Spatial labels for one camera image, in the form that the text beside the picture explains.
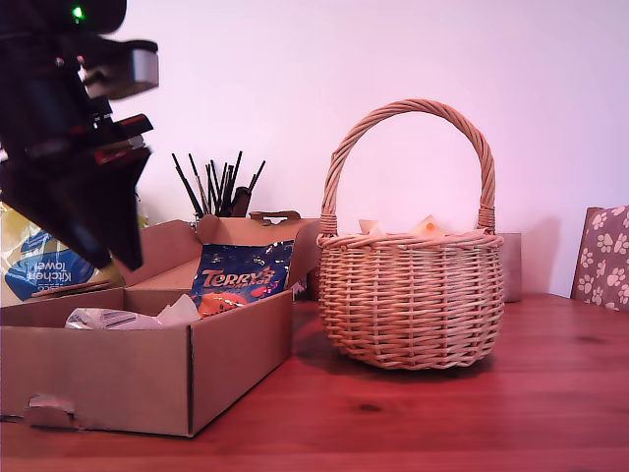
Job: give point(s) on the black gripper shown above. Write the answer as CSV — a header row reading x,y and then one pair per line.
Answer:
x,y
44,113

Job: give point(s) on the red white egg bag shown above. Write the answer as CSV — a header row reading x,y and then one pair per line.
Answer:
x,y
432,227

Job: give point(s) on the brown cardboard box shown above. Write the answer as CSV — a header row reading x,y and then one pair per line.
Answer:
x,y
123,378

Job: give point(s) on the woven wicker basket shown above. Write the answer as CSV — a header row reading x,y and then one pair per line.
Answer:
x,y
413,305

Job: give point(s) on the kitchen towel pack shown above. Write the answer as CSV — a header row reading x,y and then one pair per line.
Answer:
x,y
39,280

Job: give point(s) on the thin black reed stick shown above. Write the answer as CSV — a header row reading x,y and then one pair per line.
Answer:
x,y
257,176
199,182
215,182
236,172
187,184

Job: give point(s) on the brown reed stick holder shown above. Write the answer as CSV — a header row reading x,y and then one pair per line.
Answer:
x,y
241,201

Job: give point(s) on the blue Terry's egg bag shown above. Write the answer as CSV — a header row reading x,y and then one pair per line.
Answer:
x,y
236,285

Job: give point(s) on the grey container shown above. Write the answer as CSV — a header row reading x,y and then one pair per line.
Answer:
x,y
512,265

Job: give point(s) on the paw print chair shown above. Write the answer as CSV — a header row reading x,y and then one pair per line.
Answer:
x,y
604,255

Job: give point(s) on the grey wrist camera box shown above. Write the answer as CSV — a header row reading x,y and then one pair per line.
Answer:
x,y
142,69

